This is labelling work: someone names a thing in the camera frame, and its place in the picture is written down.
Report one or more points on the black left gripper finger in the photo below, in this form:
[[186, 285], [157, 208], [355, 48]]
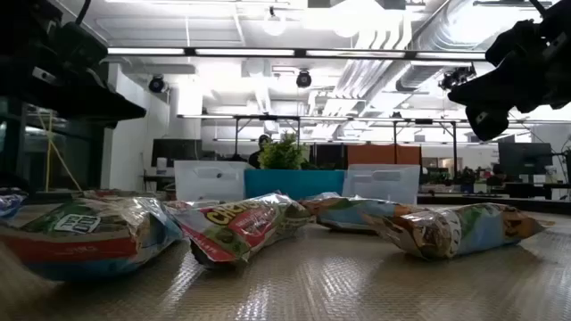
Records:
[[116, 109]]

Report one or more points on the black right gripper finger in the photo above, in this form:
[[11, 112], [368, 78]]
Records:
[[488, 91]]

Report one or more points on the blue Chewy granola bar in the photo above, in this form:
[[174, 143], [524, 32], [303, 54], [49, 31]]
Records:
[[9, 203]]

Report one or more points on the red Chewy granola bar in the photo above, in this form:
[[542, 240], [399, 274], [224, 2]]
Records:
[[241, 227], [187, 205], [89, 241]]

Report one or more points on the orange Chewy granola bar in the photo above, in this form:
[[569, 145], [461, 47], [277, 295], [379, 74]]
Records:
[[459, 232]]

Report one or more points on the blue snack bag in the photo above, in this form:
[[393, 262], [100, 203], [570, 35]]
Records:
[[352, 214]]

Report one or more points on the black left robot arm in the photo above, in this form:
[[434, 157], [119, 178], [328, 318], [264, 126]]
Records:
[[18, 27]]

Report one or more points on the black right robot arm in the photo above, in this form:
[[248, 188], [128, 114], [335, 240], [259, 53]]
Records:
[[560, 18]]

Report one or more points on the black hanging spotlight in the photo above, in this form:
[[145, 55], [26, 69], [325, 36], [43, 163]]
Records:
[[156, 84], [303, 79]]

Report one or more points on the dark glass partition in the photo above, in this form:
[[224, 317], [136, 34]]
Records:
[[27, 151]]

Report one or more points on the dark computer monitor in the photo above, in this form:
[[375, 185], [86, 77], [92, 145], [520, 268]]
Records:
[[525, 158]]

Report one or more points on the clear plastic bin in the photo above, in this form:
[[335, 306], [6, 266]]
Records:
[[383, 185], [209, 183]]

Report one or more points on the orange partition panel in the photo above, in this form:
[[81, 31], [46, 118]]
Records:
[[383, 154]]

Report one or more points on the long ceiling light bar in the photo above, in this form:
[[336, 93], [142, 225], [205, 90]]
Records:
[[245, 52]]

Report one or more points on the person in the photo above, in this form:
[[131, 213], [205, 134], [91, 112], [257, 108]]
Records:
[[261, 153]]

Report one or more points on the green leafy artificial plant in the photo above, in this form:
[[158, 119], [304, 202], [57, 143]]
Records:
[[281, 156]]

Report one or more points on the teal plastic bin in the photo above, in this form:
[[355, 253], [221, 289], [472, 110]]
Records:
[[294, 183]]

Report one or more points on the brown silicone baking mat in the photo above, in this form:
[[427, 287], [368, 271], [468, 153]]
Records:
[[312, 290]]

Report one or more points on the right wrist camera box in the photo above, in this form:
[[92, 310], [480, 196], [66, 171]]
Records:
[[513, 42]]

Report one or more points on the black workstation frame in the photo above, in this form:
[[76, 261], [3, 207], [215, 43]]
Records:
[[454, 147], [236, 134]]

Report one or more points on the silver ventilation duct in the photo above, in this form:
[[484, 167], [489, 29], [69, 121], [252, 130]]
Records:
[[388, 76]]

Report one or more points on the black metal table frame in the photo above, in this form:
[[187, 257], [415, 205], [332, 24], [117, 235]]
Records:
[[490, 203]]

